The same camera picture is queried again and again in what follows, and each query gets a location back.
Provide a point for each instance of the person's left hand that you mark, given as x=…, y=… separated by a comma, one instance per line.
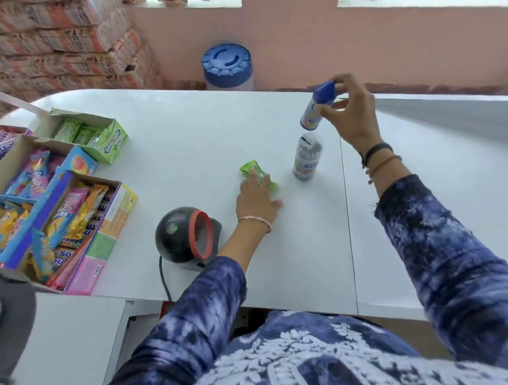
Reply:
x=255, y=201

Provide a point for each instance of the person's right hand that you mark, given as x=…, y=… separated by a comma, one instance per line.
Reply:
x=359, y=118

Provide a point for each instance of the person's left thumb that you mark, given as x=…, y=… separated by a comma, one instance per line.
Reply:
x=276, y=205

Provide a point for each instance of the person's right thumb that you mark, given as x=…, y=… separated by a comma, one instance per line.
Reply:
x=328, y=111

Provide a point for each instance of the blue capped spray can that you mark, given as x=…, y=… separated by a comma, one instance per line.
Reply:
x=313, y=111

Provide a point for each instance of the green snack packet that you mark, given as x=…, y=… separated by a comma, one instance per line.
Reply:
x=248, y=168

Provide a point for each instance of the person's right forearm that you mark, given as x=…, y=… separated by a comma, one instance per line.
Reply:
x=451, y=260

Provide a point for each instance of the person's left forearm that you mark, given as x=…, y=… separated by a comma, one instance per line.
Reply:
x=194, y=309

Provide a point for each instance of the thin pink white bangle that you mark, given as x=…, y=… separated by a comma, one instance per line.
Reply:
x=257, y=219

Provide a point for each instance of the clear capped spray can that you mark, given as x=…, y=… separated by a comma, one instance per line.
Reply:
x=307, y=159

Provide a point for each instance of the black wrist band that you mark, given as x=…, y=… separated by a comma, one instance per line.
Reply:
x=376, y=150

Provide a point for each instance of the black barcode scanner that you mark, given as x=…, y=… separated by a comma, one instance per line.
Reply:
x=182, y=240

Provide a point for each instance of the blue lidded plastic jar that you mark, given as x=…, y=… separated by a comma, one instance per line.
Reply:
x=227, y=66

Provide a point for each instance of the person's blue white patterned top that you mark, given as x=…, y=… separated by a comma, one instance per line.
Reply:
x=299, y=366

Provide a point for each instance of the green chewing gum box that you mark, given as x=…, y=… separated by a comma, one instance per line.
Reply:
x=111, y=144

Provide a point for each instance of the pink green box of candy bars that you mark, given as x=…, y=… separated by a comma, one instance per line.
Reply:
x=92, y=243

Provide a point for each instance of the green gum packs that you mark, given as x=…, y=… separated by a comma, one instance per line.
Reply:
x=78, y=131

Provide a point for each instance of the cardboard box of blue pink candies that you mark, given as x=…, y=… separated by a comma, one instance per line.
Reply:
x=37, y=172

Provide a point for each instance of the blue box of yellow candies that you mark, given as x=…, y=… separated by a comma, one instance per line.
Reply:
x=35, y=217

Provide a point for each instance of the stack of orange printed sacks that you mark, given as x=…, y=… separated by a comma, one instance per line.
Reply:
x=53, y=43

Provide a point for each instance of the black mouse pad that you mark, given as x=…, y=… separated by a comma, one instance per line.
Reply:
x=18, y=314

